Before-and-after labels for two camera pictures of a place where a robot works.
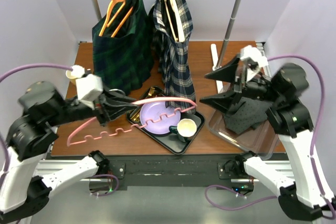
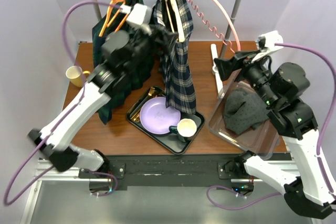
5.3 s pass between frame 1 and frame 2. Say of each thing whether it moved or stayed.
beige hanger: stayed
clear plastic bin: stayed
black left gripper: moved
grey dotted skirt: stayed
